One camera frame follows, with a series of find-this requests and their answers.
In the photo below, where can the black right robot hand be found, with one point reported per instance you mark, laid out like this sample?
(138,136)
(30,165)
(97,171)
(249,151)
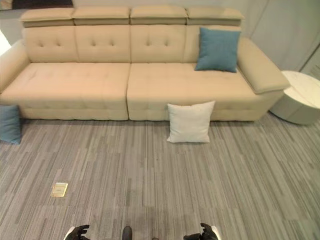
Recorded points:
(203,233)

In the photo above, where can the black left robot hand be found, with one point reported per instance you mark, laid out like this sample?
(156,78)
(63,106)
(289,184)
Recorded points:
(76,233)

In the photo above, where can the beige leather sofa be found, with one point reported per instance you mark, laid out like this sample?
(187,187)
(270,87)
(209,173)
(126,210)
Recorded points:
(100,82)

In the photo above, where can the brass floor socket plate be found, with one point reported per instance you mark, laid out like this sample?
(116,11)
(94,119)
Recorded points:
(59,189)

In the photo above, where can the white square cushion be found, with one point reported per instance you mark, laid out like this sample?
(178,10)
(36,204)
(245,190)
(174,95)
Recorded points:
(189,123)

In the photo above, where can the blue square cushion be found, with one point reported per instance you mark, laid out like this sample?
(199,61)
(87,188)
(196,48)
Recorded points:
(8,125)
(218,50)

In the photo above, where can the round white side table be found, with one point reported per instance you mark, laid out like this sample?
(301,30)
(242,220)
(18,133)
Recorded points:
(298,100)

